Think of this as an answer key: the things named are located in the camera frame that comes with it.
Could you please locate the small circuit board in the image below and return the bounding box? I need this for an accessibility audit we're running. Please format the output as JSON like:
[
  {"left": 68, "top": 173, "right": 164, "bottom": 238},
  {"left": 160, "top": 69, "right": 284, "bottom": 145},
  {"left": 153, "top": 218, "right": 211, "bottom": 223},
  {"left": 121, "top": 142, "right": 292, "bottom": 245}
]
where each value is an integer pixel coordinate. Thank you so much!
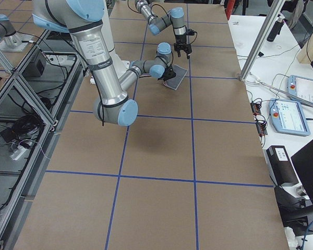
[{"left": 250, "top": 102, "right": 268, "bottom": 137}]

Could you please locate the black thermos bottle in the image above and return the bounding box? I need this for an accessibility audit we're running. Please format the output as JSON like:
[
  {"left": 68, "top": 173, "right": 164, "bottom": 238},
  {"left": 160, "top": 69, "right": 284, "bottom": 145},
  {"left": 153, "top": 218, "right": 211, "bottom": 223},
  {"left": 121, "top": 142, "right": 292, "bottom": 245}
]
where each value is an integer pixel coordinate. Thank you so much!
[{"left": 267, "top": 14, "right": 285, "bottom": 42}]

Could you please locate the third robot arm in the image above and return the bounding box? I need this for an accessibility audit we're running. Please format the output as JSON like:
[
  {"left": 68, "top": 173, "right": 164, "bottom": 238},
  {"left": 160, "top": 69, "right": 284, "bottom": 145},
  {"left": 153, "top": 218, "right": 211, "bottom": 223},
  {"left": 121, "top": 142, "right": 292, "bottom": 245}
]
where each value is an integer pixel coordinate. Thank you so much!
[{"left": 0, "top": 14, "right": 35, "bottom": 53}]

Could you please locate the aluminium frame post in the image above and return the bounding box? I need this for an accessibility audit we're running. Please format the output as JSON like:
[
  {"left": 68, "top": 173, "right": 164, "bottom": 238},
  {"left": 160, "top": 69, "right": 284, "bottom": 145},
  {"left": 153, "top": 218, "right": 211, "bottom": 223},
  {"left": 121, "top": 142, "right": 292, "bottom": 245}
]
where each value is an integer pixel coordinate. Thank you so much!
[{"left": 239, "top": 0, "right": 285, "bottom": 82}]

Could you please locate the pink grey towel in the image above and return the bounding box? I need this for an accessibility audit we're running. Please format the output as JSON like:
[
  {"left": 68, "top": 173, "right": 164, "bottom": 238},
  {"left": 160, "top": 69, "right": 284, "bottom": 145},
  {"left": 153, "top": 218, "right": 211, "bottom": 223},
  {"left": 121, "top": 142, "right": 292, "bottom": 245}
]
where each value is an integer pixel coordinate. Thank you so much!
[{"left": 163, "top": 65, "right": 188, "bottom": 91}]

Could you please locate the far teach pendant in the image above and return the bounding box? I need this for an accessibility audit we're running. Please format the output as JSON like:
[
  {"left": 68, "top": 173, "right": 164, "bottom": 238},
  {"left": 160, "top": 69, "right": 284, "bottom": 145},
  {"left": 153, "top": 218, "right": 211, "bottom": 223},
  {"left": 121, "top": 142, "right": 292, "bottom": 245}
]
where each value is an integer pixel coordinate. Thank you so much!
[{"left": 287, "top": 75, "right": 313, "bottom": 103}]

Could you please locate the near teach pendant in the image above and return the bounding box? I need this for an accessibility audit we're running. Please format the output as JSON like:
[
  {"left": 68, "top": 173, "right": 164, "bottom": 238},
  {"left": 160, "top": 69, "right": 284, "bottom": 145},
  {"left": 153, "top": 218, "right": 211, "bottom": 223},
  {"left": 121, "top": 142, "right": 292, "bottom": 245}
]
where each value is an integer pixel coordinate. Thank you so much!
[{"left": 269, "top": 98, "right": 310, "bottom": 136}]

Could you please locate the white power strip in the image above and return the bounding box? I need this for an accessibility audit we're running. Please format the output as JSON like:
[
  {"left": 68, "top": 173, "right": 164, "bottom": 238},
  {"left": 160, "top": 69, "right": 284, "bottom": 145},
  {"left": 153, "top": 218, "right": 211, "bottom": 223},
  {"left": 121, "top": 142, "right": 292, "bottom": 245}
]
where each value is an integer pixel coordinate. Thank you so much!
[{"left": 10, "top": 145, "right": 27, "bottom": 161}]

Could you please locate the teach pendant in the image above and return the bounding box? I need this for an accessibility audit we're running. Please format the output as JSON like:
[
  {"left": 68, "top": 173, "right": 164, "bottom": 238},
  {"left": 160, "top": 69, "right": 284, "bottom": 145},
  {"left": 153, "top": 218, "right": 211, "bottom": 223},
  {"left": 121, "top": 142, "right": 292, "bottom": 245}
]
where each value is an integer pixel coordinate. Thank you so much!
[
  {"left": 287, "top": 75, "right": 313, "bottom": 103},
  {"left": 269, "top": 98, "right": 310, "bottom": 136}
]

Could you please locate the aluminium frame rack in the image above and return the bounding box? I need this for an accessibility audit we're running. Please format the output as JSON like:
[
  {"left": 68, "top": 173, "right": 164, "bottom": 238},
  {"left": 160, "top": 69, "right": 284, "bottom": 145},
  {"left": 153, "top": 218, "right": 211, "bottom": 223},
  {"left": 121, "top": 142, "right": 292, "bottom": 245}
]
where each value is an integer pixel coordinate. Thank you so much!
[{"left": 0, "top": 31, "right": 83, "bottom": 249}]

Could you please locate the black box with label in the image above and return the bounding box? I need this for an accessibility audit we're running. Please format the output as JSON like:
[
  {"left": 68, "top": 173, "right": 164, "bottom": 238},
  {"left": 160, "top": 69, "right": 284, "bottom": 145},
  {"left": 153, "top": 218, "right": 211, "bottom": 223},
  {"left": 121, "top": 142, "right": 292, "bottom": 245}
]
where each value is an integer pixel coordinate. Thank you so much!
[{"left": 266, "top": 145, "right": 299, "bottom": 186}]

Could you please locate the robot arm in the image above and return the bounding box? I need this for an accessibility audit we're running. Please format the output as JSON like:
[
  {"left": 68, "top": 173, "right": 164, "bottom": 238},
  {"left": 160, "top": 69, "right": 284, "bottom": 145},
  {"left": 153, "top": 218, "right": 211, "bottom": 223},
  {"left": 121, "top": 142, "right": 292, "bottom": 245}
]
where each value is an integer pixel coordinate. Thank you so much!
[
  {"left": 33, "top": 1, "right": 172, "bottom": 127},
  {"left": 135, "top": 1, "right": 197, "bottom": 59}
]

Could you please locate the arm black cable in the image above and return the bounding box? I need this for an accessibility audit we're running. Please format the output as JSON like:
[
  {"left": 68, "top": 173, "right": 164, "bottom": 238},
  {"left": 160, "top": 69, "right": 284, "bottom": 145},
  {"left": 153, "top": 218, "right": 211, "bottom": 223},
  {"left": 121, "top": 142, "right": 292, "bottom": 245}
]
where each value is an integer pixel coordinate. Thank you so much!
[{"left": 150, "top": 3, "right": 198, "bottom": 46}]

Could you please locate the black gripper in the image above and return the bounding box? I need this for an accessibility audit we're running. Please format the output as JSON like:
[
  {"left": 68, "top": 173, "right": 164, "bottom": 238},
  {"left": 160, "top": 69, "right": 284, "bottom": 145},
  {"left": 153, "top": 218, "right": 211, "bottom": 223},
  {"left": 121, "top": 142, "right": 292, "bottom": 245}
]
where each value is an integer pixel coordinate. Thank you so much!
[
  {"left": 158, "top": 66, "right": 176, "bottom": 81},
  {"left": 174, "top": 34, "right": 192, "bottom": 59}
]

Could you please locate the cable bundle on floor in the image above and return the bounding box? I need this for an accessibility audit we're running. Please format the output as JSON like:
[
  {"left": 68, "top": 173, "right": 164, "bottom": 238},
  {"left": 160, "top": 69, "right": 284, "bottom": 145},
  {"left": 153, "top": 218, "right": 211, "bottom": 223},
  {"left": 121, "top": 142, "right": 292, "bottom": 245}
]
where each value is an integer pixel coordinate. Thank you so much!
[{"left": 0, "top": 114, "right": 46, "bottom": 152}]

